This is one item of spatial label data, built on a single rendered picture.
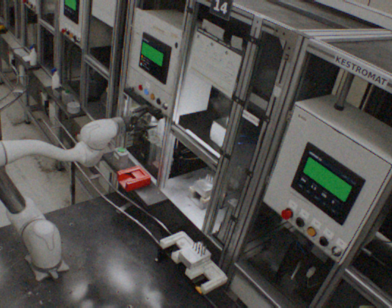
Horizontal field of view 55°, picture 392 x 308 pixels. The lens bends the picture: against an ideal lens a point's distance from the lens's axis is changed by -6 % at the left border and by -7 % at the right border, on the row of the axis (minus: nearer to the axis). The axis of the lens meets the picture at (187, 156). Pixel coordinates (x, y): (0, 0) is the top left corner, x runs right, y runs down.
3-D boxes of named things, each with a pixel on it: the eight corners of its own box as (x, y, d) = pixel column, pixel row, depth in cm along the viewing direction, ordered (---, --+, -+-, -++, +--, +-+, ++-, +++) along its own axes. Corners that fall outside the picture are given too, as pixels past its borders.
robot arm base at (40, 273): (40, 288, 184) (39, 281, 181) (23, 257, 197) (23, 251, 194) (73, 275, 195) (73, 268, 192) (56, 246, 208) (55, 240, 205)
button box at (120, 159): (112, 164, 240) (113, 148, 234) (123, 161, 245) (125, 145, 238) (118, 171, 236) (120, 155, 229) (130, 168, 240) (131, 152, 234)
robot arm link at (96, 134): (109, 112, 184) (100, 130, 193) (80, 119, 174) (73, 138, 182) (120, 129, 181) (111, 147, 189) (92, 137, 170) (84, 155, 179)
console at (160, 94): (123, 85, 228) (131, 7, 203) (163, 79, 245) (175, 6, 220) (164, 118, 203) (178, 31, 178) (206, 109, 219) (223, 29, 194)
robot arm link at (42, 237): (38, 273, 185) (34, 243, 173) (23, 249, 195) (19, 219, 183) (67, 261, 195) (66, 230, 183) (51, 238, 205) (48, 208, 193)
